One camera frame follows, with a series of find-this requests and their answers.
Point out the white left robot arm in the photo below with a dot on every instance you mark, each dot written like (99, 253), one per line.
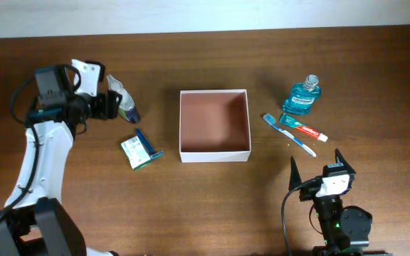
(33, 220)

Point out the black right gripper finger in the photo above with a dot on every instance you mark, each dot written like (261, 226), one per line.
(295, 179)
(341, 160)

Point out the green white soap bar pack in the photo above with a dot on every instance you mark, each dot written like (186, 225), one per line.
(136, 153)

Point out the blue Listerine mouthwash bottle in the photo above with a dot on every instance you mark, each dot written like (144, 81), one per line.
(302, 96)

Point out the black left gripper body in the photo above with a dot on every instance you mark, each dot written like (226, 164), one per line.
(93, 107)

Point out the blue disposable razor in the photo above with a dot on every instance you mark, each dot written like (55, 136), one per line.
(152, 153)

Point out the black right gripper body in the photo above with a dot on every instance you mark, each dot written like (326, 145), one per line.
(324, 205)

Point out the blue white toothbrush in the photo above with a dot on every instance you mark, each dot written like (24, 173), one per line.
(270, 120)

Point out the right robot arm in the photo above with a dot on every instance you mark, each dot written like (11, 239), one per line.
(345, 230)

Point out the Colgate toothpaste tube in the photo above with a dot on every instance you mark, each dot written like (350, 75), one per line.
(299, 126)

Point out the pink cardboard box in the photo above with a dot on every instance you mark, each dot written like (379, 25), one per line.
(214, 126)

